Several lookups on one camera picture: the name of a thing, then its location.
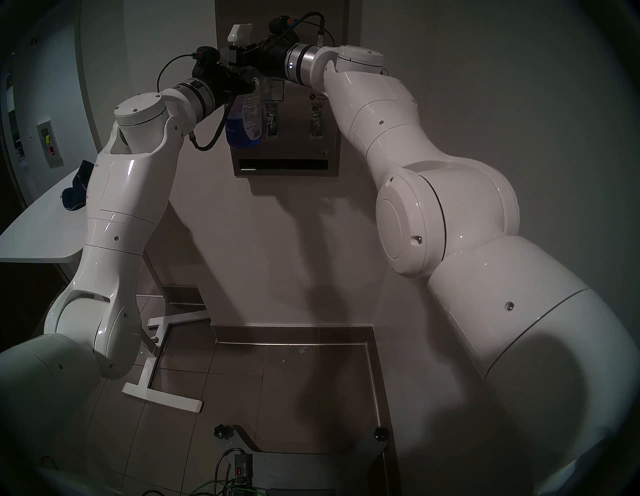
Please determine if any black base cable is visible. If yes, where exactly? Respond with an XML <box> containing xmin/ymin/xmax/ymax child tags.
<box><xmin>215</xmin><ymin>447</ymin><xmax>246</xmax><ymax>496</ymax></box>

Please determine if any green cable bundle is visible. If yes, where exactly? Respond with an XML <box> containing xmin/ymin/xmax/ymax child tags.
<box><xmin>182</xmin><ymin>477</ymin><xmax>271</xmax><ymax>496</ymax></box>

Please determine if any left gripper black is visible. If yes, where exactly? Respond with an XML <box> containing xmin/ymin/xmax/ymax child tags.
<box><xmin>199</xmin><ymin>62</ymin><xmax>261</xmax><ymax>106</ymax></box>

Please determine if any stainless steel wall dispenser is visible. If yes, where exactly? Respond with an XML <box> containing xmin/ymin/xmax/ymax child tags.
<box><xmin>215</xmin><ymin>0</ymin><xmax>351</xmax><ymax>178</ymax></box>

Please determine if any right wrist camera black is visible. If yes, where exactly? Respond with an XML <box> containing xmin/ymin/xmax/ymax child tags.
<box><xmin>268</xmin><ymin>15</ymin><xmax>301</xmax><ymax>37</ymax></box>

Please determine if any black electronics box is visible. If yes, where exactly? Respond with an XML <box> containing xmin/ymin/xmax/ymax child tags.
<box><xmin>232</xmin><ymin>452</ymin><xmax>253</xmax><ymax>483</ymax></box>

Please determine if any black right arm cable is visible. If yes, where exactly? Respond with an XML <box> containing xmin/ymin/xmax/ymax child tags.
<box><xmin>292</xmin><ymin>12</ymin><xmax>337</xmax><ymax>48</ymax></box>

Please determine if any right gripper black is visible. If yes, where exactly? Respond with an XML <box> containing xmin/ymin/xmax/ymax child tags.
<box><xmin>229</xmin><ymin>34</ymin><xmax>294</xmax><ymax>79</ymax></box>

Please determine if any dark blue cloth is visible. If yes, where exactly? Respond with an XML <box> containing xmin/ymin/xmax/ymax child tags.
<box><xmin>61</xmin><ymin>160</ymin><xmax>96</xmax><ymax>211</ymax></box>

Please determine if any blue cleaner spray bottle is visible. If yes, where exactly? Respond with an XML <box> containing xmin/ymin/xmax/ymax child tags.
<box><xmin>225</xmin><ymin>23</ymin><xmax>264</xmax><ymax>149</ymax></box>

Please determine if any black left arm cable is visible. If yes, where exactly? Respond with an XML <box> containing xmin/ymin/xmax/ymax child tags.
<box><xmin>157</xmin><ymin>54</ymin><xmax>236</xmax><ymax>151</ymax></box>

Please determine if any white table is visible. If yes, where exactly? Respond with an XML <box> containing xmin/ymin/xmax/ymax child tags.
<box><xmin>0</xmin><ymin>165</ymin><xmax>211</xmax><ymax>415</ymax></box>

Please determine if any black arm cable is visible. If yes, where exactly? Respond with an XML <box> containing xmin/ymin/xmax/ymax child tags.
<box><xmin>292</xmin><ymin>12</ymin><xmax>337</xmax><ymax>48</ymax></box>
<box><xmin>157</xmin><ymin>54</ymin><xmax>236</xmax><ymax>151</ymax></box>

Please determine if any robot base metal plate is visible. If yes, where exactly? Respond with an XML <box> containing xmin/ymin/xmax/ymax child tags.
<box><xmin>230</xmin><ymin>424</ymin><xmax>391</xmax><ymax>496</ymax></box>

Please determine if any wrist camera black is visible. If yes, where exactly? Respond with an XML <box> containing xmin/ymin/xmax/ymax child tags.
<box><xmin>192</xmin><ymin>46</ymin><xmax>221</xmax><ymax>76</ymax></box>
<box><xmin>268</xmin><ymin>15</ymin><xmax>301</xmax><ymax>37</ymax></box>

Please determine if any fire extinguisher wall cabinet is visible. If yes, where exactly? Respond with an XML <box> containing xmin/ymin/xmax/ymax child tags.
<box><xmin>36</xmin><ymin>119</ymin><xmax>65</xmax><ymax>169</ymax></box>

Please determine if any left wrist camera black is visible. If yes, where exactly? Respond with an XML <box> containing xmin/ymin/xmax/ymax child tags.
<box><xmin>192</xmin><ymin>46</ymin><xmax>221</xmax><ymax>76</ymax></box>

